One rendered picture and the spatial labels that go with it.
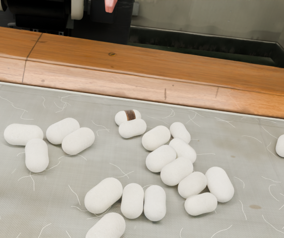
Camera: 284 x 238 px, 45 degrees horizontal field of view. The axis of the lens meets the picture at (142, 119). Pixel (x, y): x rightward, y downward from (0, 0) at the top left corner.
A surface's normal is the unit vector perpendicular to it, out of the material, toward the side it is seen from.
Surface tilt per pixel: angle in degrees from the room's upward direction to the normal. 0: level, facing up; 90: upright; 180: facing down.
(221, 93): 45
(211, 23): 89
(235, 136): 0
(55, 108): 0
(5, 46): 0
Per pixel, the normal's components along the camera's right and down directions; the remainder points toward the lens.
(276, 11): 0.09, 0.59
